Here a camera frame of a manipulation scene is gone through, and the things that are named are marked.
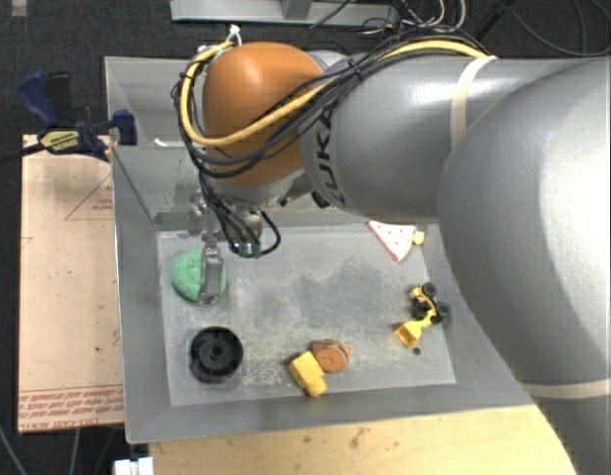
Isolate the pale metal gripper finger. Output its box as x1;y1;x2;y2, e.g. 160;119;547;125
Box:
199;247;212;307
208;247;226;300

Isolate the green sponge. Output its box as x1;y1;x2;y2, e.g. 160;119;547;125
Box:
169;248;229;304

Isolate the black round spool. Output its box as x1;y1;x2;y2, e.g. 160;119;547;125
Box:
187;325;246;385

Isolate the grey metal bin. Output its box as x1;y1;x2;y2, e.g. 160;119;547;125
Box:
104;55;535;445

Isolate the yellow toy block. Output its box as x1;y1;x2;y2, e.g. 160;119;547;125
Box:
286;350;329;399

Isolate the brown cardboard board red print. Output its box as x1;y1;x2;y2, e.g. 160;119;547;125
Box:
17;134;126;433

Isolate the orange-brown round toy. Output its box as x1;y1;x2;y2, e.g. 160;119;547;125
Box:
311;338;354;375

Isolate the white red-edged triangular slice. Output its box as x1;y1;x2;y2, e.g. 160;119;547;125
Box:
366;220;418;264

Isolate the yellow toy digger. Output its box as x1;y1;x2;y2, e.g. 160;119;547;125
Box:
394;281;453;349

